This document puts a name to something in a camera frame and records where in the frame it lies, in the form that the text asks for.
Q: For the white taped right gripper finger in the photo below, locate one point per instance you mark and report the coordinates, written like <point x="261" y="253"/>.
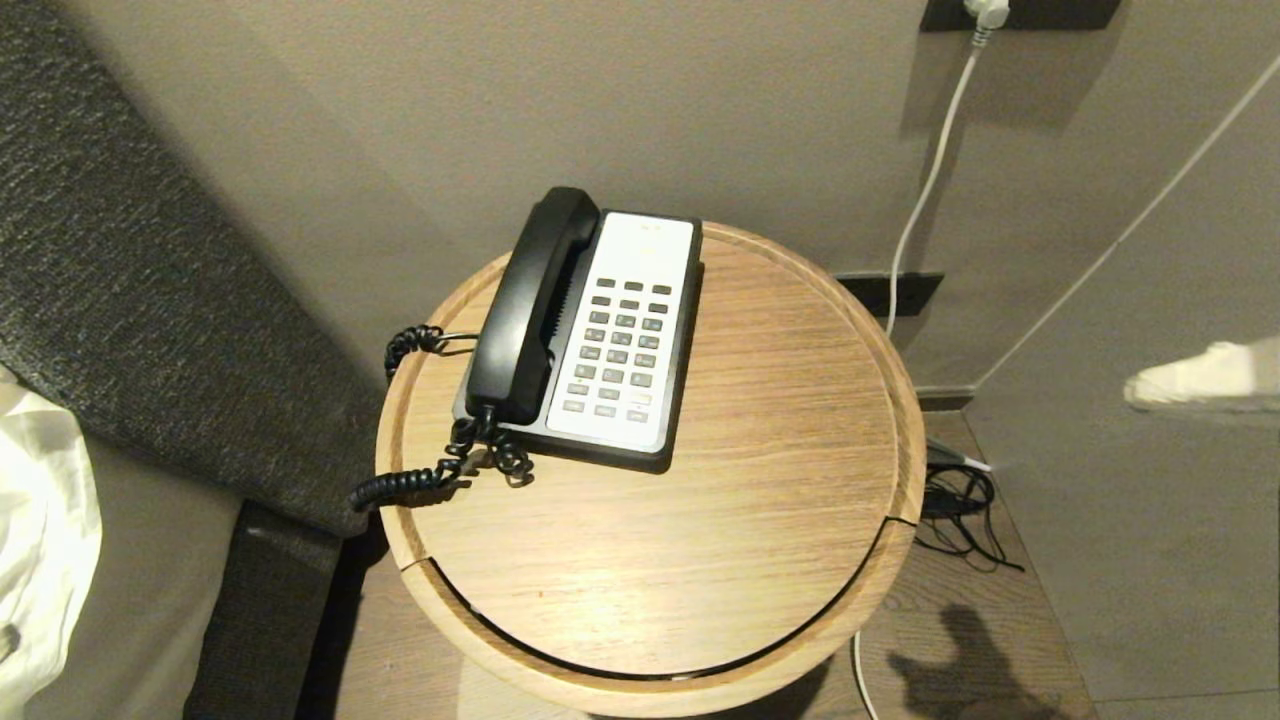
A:
<point x="1210" y="375"/>
<point x="1230" y="408"/>

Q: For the black and white telephone base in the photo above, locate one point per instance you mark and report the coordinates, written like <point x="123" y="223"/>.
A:
<point x="640" y="260"/>

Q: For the black telephone handset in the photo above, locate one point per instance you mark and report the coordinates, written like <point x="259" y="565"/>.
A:
<point x="525" y="310"/>

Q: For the grey silver-tipped rod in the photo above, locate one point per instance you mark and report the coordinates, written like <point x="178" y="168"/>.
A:
<point x="960" y="460"/>

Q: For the round wooden side table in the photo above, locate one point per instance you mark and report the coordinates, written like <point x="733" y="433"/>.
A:
<point x="700" y="520"/>

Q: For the dark grey fabric headboard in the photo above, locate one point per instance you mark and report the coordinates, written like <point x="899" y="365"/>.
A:
<point x="150" y="280"/>

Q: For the white bed sheet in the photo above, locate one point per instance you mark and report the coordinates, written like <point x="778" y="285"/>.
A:
<point x="40" y="520"/>

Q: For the small black wall socket plate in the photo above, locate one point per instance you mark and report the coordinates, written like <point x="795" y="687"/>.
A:
<point x="915" y="295"/>

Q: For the large black wall socket plate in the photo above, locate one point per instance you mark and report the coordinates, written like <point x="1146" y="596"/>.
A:
<point x="1060" y="14"/>

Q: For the white wall plug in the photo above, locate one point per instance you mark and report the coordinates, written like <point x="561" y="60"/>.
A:
<point x="990" y="14"/>

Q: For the dark grey bed frame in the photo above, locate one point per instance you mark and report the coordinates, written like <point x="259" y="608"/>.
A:
<point x="260" y="620"/>

